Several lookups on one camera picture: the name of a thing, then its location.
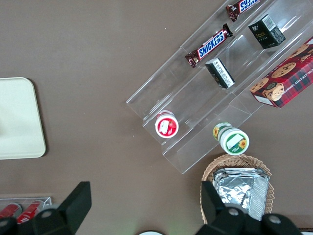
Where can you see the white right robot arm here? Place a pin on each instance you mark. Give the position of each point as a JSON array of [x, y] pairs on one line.
[[154, 233]]

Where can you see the small black box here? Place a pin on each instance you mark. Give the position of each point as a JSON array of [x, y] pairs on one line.
[[266, 33], [220, 73]]

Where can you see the Snickers chocolate bar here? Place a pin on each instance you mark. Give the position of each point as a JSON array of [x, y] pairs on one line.
[[242, 7], [210, 45]]

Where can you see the green lid yogurt cup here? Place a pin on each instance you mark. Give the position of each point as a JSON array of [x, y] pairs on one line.
[[234, 143]]

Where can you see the beige plastic tray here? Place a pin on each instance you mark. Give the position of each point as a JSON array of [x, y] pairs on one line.
[[19, 117]]

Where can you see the clear acrylic bottle rack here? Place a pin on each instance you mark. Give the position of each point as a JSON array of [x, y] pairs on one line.
[[47, 199]]

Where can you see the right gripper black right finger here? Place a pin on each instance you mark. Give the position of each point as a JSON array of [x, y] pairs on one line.
[[215, 218]]

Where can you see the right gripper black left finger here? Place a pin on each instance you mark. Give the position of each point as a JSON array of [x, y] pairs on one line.
[[73, 210]]

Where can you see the clear acrylic stepped shelf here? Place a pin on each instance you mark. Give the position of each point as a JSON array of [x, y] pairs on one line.
[[195, 110]]

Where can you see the red tartan cookie box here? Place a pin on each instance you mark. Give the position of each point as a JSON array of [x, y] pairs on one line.
[[288, 80]]

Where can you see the red lid yogurt cup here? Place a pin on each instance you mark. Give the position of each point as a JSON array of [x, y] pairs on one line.
[[166, 126]]

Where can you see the light tan wicker basket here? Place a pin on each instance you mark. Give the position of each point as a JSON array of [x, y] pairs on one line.
[[234, 160]]

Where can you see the aluminium foil tray stack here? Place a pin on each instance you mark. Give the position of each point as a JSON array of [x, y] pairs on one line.
[[239, 193]]

